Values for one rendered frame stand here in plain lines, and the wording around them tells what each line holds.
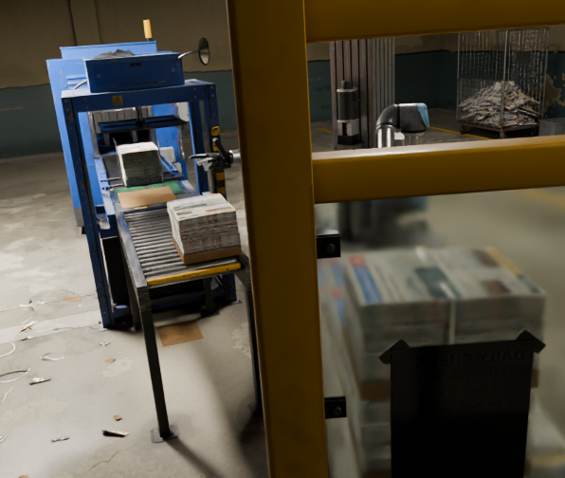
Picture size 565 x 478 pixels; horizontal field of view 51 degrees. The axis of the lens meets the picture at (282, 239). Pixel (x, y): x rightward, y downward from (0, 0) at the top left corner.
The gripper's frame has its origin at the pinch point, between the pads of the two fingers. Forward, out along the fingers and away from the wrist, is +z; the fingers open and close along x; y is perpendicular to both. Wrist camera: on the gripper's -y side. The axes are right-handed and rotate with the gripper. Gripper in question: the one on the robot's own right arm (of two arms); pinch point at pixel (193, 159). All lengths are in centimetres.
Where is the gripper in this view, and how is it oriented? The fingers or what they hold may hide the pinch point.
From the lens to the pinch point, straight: 308.4
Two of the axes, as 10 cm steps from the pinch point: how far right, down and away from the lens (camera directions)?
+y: 0.1, 9.0, 4.4
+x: -4.8, -3.8, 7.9
